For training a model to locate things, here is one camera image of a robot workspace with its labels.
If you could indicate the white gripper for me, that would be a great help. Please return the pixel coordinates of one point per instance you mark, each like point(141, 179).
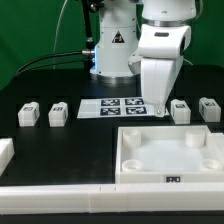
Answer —
point(161, 49)

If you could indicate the white square tabletop tray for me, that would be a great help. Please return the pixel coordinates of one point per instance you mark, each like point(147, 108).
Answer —
point(167, 154)

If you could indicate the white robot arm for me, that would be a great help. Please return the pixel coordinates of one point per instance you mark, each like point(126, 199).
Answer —
point(116, 57)

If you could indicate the white sheet with markers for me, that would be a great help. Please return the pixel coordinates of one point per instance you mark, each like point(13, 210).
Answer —
point(114, 107)

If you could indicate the black vertical pole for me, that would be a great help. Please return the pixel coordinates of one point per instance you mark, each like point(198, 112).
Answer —
point(88, 31)

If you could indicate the white left barrier block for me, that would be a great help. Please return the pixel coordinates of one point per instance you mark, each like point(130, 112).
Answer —
point(6, 153)

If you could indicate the white front barrier wall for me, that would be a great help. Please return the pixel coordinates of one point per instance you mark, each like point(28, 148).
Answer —
point(99, 198)

